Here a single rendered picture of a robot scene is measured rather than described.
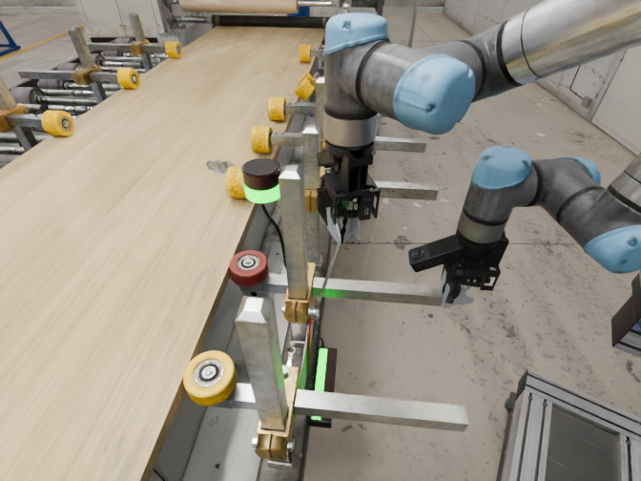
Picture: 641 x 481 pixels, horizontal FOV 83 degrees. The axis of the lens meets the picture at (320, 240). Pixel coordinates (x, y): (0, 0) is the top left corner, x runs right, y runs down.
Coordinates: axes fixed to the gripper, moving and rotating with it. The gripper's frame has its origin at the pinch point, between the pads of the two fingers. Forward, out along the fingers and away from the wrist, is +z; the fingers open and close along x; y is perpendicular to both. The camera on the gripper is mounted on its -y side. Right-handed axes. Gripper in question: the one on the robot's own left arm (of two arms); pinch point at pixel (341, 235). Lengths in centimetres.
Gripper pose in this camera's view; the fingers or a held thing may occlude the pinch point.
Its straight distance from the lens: 67.5
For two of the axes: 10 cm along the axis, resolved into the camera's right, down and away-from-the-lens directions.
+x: 9.7, -1.6, 1.8
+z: 0.0, 7.6, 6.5
